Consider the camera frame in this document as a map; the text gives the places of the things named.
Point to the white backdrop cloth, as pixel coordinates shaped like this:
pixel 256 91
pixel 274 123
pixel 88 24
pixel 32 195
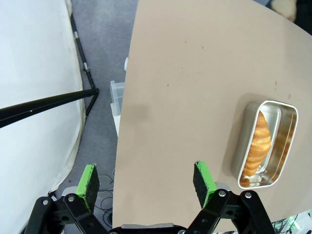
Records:
pixel 36 48

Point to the clear plastic storage box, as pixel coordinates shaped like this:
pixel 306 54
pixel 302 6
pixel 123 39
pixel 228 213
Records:
pixel 118 92

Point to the steel rectangular container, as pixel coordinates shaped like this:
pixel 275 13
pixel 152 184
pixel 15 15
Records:
pixel 240 146

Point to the white device with green light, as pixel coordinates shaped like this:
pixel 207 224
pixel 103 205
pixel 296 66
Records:
pixel 292 223

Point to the black tripod stand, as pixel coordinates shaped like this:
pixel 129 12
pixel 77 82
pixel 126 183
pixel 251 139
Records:
pixel 36 103

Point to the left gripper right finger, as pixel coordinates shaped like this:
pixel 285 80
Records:
pixel 206 185

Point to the person in black shirt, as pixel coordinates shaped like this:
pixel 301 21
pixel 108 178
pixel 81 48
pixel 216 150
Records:
pixel 304 14

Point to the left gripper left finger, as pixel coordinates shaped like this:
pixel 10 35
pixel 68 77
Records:
pixel 87 185

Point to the golden croissant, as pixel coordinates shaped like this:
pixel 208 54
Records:
pixel 259 141

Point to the white table leg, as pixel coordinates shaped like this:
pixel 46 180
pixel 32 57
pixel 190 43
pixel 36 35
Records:
pixel 116 122

